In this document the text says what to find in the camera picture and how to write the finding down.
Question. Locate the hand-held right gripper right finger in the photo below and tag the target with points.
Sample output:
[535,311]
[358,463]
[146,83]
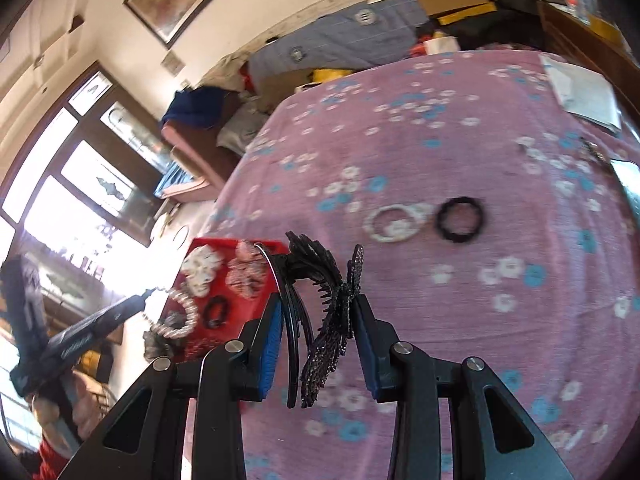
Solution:
[367,355]

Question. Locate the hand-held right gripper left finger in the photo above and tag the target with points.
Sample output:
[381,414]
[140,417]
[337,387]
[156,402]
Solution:
[270,347]

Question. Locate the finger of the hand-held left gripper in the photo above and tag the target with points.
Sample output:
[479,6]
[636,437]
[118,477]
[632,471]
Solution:
[100,327]

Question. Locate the red tray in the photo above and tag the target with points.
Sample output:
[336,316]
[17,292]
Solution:
[250,310]

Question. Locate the black glitter hair clip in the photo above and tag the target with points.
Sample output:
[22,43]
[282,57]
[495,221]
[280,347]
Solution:
[330,325]

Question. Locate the grey glitter scrunchie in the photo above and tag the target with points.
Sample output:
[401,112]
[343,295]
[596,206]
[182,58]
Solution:
[160,340]

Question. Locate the black mesh pearl scrunchie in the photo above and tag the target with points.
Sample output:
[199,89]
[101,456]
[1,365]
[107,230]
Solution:
[217,312]

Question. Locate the dark red dotted scrunchie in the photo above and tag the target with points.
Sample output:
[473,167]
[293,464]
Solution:
[200,347]

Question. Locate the red plaid scrunchie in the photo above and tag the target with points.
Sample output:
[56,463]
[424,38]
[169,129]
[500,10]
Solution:
[245,275]

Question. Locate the white polka-dot scrunchie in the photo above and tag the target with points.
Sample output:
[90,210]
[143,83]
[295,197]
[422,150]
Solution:
[200,270]

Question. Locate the person's left hand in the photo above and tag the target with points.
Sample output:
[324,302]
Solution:
[80,405]

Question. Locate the pink floral bedsheet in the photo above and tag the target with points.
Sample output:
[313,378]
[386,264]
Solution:
[450,310]

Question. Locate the wooden glass door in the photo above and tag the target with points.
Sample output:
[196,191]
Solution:
[90,170]

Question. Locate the blue cloth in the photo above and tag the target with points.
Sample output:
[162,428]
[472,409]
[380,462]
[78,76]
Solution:
[192,105]

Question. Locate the beige cloth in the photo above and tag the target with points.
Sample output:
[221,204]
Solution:
[227,67]

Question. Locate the metal keys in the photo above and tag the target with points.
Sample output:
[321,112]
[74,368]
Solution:
[592,150]

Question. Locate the grey checked quilt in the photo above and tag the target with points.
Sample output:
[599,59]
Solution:
[340,35]

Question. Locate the white paper sheets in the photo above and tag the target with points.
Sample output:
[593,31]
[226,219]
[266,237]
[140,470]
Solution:
[582,92]

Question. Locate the yellow envelope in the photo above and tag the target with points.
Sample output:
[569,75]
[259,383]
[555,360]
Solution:
[465,13]

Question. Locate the wooden side cabinet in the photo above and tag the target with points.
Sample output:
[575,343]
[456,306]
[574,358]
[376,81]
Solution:
[580,25]

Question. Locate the wall switch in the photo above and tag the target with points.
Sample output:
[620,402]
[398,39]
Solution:
[172,62]

